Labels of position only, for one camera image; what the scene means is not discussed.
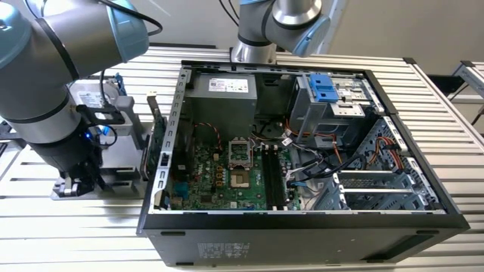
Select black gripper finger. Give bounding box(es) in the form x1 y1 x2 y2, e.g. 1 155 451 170
51 171 97 198
89 165 113 195

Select grey parts rack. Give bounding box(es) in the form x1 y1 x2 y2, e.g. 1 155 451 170
49 95 150 201

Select hard disk in blue carrier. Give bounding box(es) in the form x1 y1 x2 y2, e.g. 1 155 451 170
66 72 127 114

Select green graphics card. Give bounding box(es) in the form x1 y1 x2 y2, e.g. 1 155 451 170
138 90 170 182

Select black case fan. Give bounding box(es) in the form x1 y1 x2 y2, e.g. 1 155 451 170
173 110 195 182

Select metal socket cover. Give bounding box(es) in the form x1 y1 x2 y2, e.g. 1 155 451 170
227 138 253 168

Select CPU socket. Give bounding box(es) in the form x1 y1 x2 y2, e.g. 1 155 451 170
229 168 253 190

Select green motherboard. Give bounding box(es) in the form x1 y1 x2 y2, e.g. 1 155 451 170
165 135 302 212

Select grey power supply unit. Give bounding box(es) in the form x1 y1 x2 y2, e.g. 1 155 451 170
183 73 258 139

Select black PC case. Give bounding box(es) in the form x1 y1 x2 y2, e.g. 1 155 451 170
135 59 470 267

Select blue plastic drive latch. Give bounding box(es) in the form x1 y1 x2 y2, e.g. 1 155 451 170
307 74 337 103

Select metal disk bay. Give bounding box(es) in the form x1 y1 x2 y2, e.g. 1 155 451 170
331 169 435 212

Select aluminium side table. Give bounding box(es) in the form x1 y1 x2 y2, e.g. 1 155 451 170
447 60 484 104

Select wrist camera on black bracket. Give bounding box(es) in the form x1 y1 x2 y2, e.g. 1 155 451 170
74 104 127 126

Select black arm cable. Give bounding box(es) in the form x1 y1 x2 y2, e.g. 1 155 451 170
95 0 163 110

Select twisted fan wire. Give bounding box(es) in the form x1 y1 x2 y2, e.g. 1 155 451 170
193 122 223 151

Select black cable bundle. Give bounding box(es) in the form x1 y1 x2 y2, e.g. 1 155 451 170
286 147 363 182

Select orange red yellow power wires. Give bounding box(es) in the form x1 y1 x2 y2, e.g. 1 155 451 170
363 135 403 174

